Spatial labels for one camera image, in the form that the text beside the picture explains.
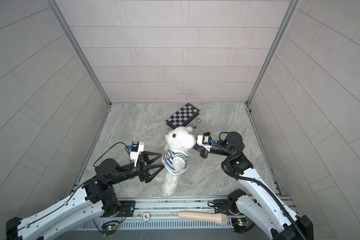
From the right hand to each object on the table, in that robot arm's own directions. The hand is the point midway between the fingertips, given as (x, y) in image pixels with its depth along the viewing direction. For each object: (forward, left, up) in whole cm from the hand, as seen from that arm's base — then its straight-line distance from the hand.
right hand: (187, 145), depth 60 cm
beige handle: (-22, -11, -27) cm, 37 cm away
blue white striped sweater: (-5, +8, -3) cm, 10 cm away
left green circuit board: (-23, +37, -27) cm, 51 cm away
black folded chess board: (+38, +2, -26) cm, 46 cm away
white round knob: (-19, +21, -30) cm, 41 cm away
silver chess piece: (+31, -5, -29) cm, 42 cm away
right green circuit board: (-25, -22, -32) cm, 46 cm away
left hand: (-6, +10, -4) cm, 12 cm away
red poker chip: (+36, -10, -30) cm, 48 cm away
